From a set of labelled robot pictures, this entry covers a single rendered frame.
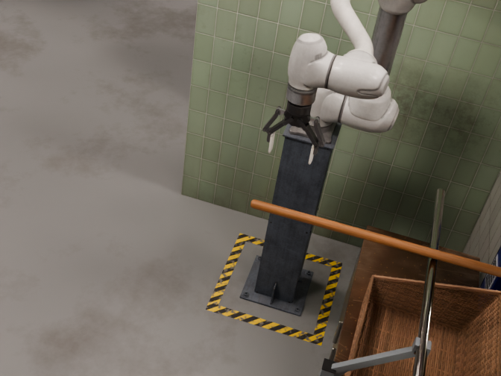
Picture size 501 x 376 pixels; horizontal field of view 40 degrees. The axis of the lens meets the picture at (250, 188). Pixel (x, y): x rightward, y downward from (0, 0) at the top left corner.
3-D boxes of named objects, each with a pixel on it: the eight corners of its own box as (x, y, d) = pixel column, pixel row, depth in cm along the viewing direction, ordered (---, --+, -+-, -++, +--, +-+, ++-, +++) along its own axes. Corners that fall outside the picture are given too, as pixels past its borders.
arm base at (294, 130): (288, 109, 302) (291, 98, 298) (338, 121, 299) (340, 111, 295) (279, 130, 288) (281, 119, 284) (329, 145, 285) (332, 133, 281)
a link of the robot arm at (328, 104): (303, 101, 297) (312, 57, 283) (343, 114, 294) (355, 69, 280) (292, 120, 285) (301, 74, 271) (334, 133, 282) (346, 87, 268)
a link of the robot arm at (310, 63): (281, 86, 203) (323, 98, 200) (288, 38, 193) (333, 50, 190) (291, 71, 211) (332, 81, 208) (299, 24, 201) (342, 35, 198)
